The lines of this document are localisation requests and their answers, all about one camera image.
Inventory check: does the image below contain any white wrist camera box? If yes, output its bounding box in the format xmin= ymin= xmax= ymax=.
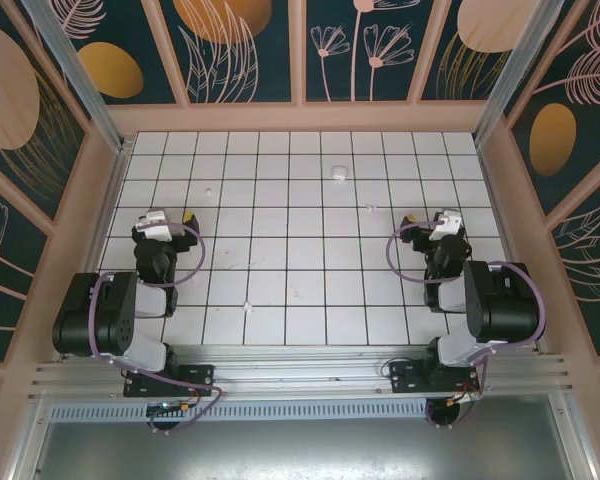
xmin=132 ymin=208 xmax=181 ymax=241
xmin=428 ymin=208 xmax=464 ymax=245

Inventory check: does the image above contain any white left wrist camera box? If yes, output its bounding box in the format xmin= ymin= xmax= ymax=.
xmin=132 ymin=208 xmax=181 ymax=241

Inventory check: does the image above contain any aluminium corner post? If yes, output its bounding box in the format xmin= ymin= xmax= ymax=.
xmin=19 ymin=0 xmax=131 ymax=154
xmin=472 ymin=0 xmax=576 ymax=146

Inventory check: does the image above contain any aluminium side rail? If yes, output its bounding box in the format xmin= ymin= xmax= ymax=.
xmin=473 ymin=134 xmax=549 ymax=359
xmin=54 ymin=139 xmax=134 ymax=361

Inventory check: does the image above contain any black round base connector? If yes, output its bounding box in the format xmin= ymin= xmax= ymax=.
xmin=426 ymin=397 xmax=474 ymax=430
xmin=146 ymin=402 xmax=196 ymax=437

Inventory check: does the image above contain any grey metal sheet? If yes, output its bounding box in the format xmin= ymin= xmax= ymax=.
xmin=29 ymin=394 xmax=591 ymax=480

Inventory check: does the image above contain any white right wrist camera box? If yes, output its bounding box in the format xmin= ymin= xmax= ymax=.
xmin=428 ymin=208 xmax=464 ymax=245

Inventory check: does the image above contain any slotted grey cable tray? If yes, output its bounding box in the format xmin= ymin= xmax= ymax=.
xmin=47 ymin=397 xmax=431 ymax=422

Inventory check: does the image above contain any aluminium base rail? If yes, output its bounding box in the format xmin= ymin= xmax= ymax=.
xmin=29 ymin=343 xmax=571 ymax=401

